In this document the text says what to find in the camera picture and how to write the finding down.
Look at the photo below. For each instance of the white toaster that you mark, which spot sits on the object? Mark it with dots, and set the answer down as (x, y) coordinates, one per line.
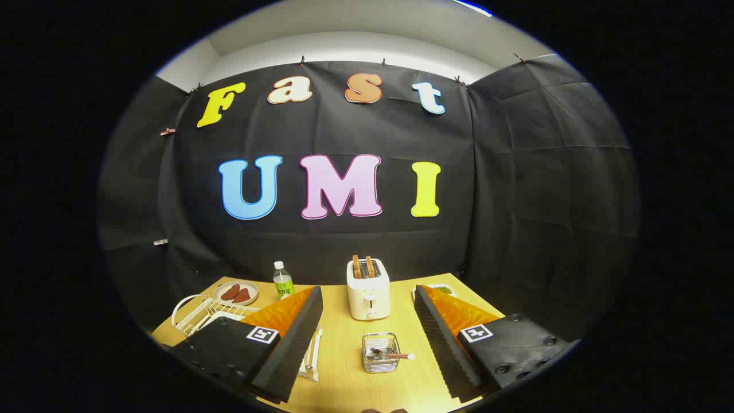
(368, 292)

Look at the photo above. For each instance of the brown meat piece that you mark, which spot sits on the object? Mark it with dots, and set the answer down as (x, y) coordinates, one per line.
(230, 293)
(242, 296)

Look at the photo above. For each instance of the white divided dish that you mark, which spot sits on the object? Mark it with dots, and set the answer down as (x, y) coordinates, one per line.
(436, 286)

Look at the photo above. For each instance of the toast slice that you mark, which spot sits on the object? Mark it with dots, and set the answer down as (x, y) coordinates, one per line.
(370, 267)
(356, 267)

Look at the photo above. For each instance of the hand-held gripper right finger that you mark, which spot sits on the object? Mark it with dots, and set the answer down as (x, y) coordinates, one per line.
(441, 338)

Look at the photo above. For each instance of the black backdrop cloth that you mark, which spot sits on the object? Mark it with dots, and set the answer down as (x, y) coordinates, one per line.
(344, 132)

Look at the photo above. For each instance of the small beige plate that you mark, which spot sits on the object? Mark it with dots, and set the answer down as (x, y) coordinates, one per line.
(252, 287)

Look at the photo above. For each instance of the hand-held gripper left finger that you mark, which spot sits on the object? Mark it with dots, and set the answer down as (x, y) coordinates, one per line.
(298, 338)

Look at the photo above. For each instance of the metal mesh basket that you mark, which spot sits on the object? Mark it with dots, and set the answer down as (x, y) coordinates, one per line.
(373, 367)

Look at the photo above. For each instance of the green label drink bottle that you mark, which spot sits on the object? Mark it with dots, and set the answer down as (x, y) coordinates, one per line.
(282, 285)

